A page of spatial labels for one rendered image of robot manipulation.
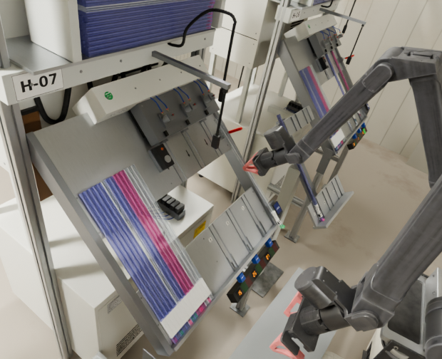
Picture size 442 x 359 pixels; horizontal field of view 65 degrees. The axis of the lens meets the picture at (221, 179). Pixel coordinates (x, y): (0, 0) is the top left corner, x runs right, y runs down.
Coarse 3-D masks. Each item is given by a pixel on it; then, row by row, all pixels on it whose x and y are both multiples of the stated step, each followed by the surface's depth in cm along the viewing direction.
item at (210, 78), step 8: (160, 56) 103; (168, 56) 103; (176, 64) 101; (184, 64) 100; (192, 72) 99; (200, 72) 98; (208, 80) 97; (216, 80) 96; (224, 80) 96; (224, 88) 95
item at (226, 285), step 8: (272, 232) 141; (264, 240) 136; (256, 248) 132; (248, 256) 129; (240, 264) 126; (240, 272) 123; (232, 280) 119; (224, 288) 116; (216, 296) 113; (208, 304) 111; (200, 320) 106; (192, 328) 103; (184, 336) 101; (176, 344) 99
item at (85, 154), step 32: (64, 128) 94; (96, 128) 101; (128, 128) 108; (192, 128) 127; (64, 160) 92; (96, 160) 98; (128, 160) 105; (192, 160) 123; (160, 192) 110; (96, 224) 93
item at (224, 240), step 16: (240, 208) 134; (256, 208) 141; (224, 224) 126; (240, 224) 132; (256, 224) 138; (272, 224) 145; (192, 240) 115; (208, 240) 119; (224, 240) 124; (240, 240) 130; (256, 240) 136; (192, 256) 113; (208, 256) 117; (224, 256) 122; (240, 256) 128; (208, 272) 116; (224, 272) 120; (144, 304) 97
